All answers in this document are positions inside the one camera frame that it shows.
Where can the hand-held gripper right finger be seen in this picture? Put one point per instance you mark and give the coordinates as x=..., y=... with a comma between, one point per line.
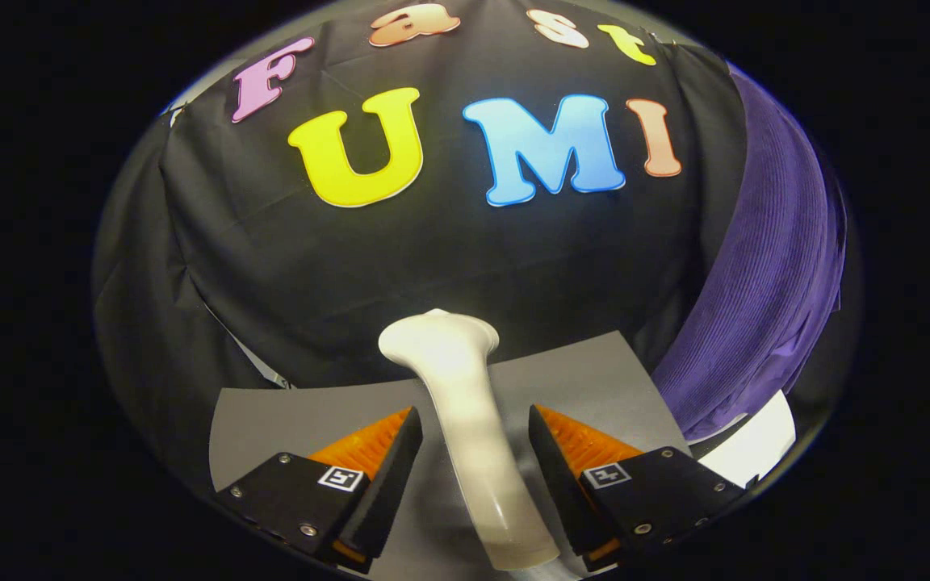
x=558, y=484

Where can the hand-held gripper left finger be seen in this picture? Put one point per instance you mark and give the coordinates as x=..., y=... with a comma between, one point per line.
x=388, y=484

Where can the black backdrop cloth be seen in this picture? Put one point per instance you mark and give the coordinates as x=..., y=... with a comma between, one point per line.
x=150, y=323
x=449, y=258

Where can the white garment board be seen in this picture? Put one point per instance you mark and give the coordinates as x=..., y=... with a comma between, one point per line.
x=756, y=444

